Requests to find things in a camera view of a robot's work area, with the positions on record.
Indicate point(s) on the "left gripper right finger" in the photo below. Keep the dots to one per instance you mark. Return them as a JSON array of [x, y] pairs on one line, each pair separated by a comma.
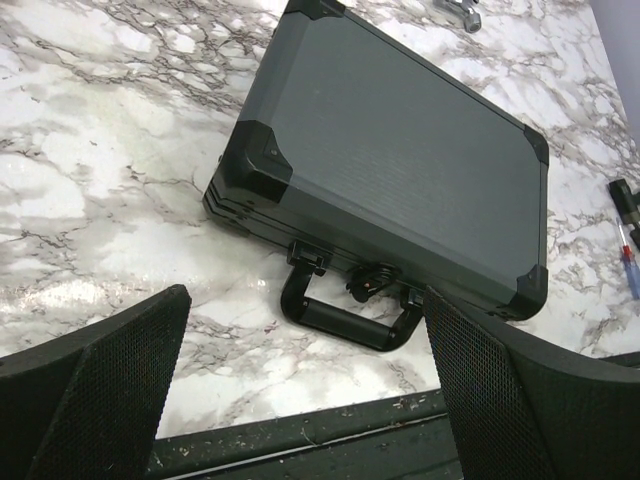
[[523, 408]]

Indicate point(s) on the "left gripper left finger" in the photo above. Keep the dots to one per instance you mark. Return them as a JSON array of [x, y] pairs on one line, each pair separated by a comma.
[[87, 405]]

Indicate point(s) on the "black foam-lined carrying case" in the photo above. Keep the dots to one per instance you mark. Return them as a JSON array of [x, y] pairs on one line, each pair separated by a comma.
[[381, 176]]

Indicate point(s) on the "silver metal clamp lever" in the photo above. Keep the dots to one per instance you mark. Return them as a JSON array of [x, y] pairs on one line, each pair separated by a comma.
[[466, 10]]

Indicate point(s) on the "black metal base rail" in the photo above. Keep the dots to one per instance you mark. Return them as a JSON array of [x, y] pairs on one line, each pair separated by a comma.
[[405, 437]]

